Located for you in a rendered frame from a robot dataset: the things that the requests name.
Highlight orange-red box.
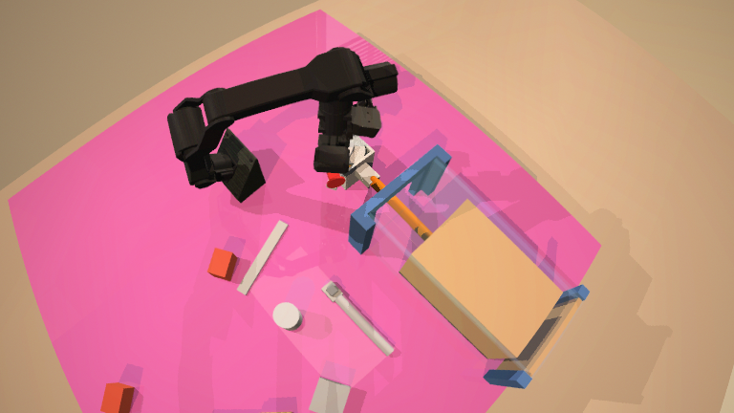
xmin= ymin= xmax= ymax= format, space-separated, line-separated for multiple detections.
xmin=100 ymin=382 xmax=135 ymax=413
xmin=207 ymin=248 xmax=238 ymax=282

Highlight grey cylinder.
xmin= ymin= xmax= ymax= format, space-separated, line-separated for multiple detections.
xmin=272 ymin=302 xmax=303 ymax=331

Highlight beige flat bar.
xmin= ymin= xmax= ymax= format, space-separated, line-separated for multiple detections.
xmin=237 ymin=220 xmax=288 ymax=295

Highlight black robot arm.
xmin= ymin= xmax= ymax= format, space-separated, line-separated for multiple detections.
xmin=167 ymin=47 xmax=398 ymax=189

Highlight beige cube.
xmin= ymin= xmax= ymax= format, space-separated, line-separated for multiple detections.
xmin=309 ymin=377 xmax=351 ymax=413

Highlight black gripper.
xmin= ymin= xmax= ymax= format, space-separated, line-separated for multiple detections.
xmin=313 ymin=102 xmax=353 ymax=174

